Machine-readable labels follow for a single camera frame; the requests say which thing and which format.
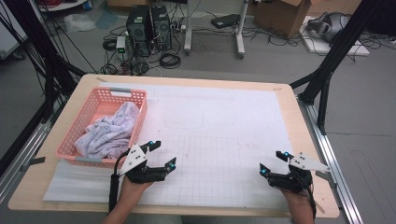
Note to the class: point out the white metal stand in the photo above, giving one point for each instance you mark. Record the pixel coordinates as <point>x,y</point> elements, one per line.
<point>187,31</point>

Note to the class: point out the white cabinet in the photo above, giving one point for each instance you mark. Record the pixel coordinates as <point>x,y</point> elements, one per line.
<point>9,37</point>

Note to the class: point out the black flat device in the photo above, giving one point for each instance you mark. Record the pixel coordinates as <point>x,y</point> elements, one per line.
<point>225,20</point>

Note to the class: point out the large cardboard box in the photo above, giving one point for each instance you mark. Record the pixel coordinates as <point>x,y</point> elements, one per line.
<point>280,18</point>

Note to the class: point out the grey metal bracket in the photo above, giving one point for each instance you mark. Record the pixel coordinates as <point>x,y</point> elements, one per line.
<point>32,162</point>
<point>327,179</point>

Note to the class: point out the grey helmet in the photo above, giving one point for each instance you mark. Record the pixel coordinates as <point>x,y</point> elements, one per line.
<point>330,26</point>

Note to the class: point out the person's left hand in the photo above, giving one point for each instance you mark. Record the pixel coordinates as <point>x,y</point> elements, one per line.
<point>130,189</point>

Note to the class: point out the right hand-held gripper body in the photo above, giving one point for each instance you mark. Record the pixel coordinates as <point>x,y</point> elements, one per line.
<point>306,163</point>

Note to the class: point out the aluminium rail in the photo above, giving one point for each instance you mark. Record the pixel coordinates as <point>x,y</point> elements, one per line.
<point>28,146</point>
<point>344,199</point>

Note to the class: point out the clear plastic bag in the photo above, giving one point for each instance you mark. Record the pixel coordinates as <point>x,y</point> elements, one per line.
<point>79,22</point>

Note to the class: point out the black metal frame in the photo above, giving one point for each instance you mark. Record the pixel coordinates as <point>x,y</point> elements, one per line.
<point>46,59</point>
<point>337,53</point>

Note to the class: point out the person's right hand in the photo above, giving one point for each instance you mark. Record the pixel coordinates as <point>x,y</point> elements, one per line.
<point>299,200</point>

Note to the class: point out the small white power box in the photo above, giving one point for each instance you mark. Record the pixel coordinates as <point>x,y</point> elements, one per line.
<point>120,43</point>

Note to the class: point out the lavender patterned cloth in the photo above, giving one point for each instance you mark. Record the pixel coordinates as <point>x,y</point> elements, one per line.
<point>107,133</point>

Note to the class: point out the white foam board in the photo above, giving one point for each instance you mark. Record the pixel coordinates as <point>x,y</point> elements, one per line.
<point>317,46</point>

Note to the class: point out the black computer tower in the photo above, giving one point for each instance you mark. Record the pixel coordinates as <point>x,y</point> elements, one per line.
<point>138,31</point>
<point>162,28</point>

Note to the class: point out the pink plastic basket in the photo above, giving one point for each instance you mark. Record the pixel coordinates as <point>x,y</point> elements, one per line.
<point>93,102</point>

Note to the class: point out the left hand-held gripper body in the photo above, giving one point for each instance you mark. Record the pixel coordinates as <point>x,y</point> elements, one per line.
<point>134,157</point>

